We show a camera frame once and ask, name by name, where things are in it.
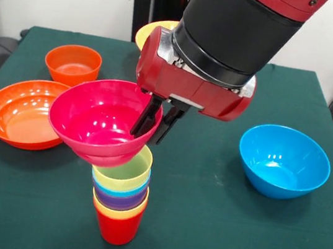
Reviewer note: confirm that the orange-yellow cup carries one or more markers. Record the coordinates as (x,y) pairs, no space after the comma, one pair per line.
(118,216)

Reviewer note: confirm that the pink bowl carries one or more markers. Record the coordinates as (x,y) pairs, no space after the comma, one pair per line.
(98,120)

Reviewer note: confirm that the large shallow orange bowl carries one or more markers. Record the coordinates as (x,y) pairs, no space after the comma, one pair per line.
(14,114)

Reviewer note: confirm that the large blue bowl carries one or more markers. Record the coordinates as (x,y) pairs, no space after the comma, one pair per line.
(280,179)

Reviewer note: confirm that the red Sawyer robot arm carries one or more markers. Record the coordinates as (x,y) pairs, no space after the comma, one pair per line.
(236,31)

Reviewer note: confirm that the blue cup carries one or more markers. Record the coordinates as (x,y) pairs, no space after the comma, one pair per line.
(119,191)

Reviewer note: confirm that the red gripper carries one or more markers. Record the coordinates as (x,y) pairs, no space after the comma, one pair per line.
(190,90)

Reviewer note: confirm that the translucent yellow cup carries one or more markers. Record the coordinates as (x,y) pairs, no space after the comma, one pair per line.
(134,173)

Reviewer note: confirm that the large yellow bowl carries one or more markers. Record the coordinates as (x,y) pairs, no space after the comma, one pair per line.
(145,33)

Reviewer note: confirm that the small orange bowl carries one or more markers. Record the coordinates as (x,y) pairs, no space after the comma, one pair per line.
(68,66)

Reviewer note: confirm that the dark green table cloth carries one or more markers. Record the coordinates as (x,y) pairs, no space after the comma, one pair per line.
(201,223)

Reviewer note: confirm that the purple cup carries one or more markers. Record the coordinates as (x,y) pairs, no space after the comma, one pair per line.
(117,204)

